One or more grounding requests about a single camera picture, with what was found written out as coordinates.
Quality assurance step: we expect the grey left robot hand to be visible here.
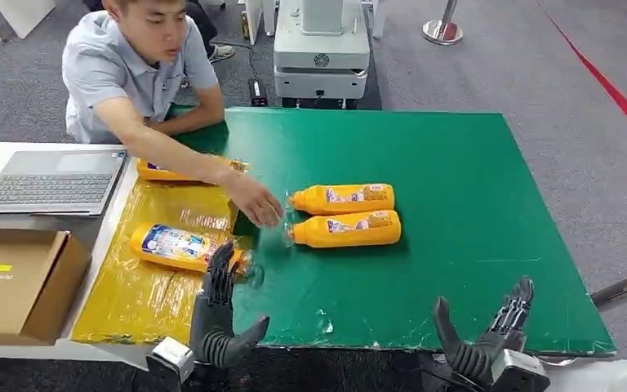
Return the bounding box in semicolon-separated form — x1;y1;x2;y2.
189;242;270;369

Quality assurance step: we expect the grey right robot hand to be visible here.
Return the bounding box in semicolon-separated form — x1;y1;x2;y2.
432;277;536;388

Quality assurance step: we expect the person's right hand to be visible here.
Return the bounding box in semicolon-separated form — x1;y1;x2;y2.
221;171;285;229

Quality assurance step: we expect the orange drink bottle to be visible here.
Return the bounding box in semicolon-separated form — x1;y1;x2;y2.
286;209;402;249
136;157;251;183
129;222;252;275
287;183;396;216

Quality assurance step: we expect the yellow plastic sheet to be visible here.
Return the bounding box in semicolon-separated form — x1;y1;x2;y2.
69;159;252;346

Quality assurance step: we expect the black power adapter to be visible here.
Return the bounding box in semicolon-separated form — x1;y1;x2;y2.
248;78;269;107

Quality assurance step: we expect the person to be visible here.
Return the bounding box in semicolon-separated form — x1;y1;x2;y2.
540;357;627;392
61;0;285;229
183;0;236;63

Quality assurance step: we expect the green mat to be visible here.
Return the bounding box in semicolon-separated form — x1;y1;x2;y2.
170;106;617;357

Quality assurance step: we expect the white machine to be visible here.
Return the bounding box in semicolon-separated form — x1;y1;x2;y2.
273;0;372;108

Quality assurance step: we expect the white panel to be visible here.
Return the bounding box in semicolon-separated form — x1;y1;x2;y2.
244;0;278;46

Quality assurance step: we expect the brown cardboard box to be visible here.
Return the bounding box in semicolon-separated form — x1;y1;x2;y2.
0;227;91;347

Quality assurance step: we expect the grey laptop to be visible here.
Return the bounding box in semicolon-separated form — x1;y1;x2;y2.
0;150;128;216

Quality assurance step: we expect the chrome stanchion base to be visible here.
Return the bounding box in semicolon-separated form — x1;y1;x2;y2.
422;0;465;46

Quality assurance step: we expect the red floor tape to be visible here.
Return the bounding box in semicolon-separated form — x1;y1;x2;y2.
540;5;627;155

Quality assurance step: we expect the white board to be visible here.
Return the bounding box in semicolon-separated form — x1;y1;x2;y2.
0;0;58;39

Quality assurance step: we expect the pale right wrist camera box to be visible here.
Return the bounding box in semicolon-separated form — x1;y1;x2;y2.
489;349;551;392

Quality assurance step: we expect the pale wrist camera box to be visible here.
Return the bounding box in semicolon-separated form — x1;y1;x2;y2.
145;336;196;388
489;349;551;392

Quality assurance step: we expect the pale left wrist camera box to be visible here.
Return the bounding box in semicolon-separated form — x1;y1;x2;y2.
145;336;196;388

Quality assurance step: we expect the black cable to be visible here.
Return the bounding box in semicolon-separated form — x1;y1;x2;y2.
211;40;258;82

